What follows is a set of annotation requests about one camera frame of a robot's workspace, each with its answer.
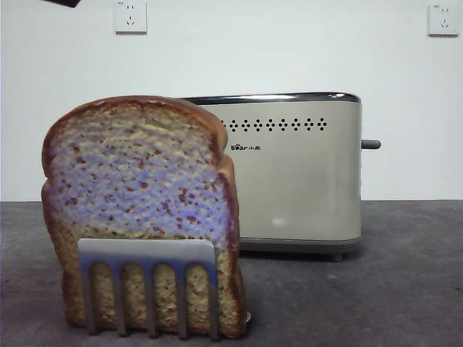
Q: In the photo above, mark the grey toaster lever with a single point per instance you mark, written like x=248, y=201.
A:
x=372, y=144

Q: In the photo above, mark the shiny metal bread rack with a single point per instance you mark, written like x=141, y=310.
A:
x=144, y=250

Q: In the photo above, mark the white wall socket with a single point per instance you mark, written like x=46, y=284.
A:
x=131, y=18
x=443, y=21

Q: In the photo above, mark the brown toast bread slice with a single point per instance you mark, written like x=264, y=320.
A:
x=137, y=173

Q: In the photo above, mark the cream toaster with chrome top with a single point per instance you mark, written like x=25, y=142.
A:
x=296, y=188

